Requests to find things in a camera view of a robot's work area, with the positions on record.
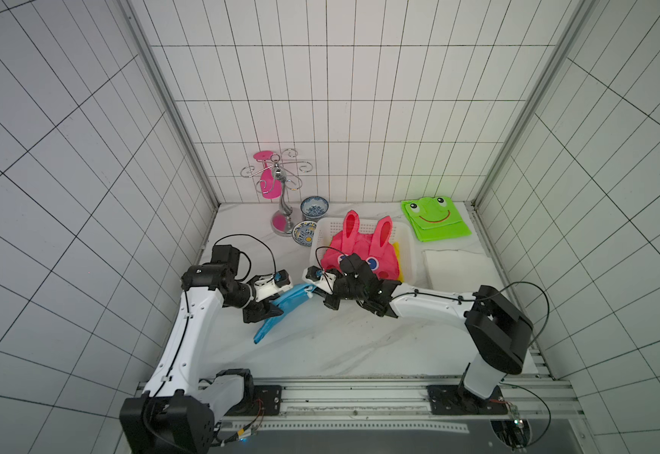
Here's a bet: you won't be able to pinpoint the blue raincoat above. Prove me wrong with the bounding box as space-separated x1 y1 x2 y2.
254 284 316 344

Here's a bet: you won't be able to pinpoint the pink rabbit raincoat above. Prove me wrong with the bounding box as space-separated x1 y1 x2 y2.
320 210 401 280

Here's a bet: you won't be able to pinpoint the white plastic basket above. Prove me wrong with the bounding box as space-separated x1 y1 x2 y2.
310 218 420 285

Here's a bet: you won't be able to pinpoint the yellow raincoat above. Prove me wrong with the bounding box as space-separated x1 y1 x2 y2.
392 242 405 283

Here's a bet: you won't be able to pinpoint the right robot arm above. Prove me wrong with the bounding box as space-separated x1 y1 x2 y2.
304 255 534 400

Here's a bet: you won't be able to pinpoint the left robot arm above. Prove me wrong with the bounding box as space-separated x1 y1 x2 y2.
119 245 292 453

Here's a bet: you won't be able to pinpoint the green frog raincoat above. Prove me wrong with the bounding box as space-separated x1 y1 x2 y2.
401 196 472 242

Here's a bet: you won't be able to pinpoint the blue patterned bowl front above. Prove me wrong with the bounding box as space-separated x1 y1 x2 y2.
291 221 317 247

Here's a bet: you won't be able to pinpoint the blue patterned bowl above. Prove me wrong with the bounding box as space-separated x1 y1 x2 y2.
300 196 329 221
291 221 317 247

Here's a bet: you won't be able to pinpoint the blue patterned bowl rear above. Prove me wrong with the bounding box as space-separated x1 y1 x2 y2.
300 196 329 221

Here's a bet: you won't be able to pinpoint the silver cup holder stand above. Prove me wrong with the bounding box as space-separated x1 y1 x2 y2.
240 149 314 236

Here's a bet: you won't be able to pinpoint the pink cup on stand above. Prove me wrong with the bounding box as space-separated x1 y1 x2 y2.
254 151 282 200

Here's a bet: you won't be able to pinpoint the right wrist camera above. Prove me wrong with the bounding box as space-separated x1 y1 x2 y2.
303 266 337 287

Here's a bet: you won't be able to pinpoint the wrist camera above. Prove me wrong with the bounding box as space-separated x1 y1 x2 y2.
303 266 337 287
250 270 293 302

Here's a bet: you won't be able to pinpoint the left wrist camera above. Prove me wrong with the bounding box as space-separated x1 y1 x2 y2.
250 270 293 302

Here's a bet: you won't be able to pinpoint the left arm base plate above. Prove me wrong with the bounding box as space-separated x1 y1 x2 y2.
238 385 284 416

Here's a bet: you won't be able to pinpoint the aluminium mounting rail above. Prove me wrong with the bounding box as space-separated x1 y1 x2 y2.
252 376 589 440

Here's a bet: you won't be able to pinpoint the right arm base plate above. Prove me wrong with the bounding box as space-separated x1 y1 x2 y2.
427 385 509 416

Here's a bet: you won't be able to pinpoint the right base cable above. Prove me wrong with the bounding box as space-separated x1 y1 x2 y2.
499 280 553 449

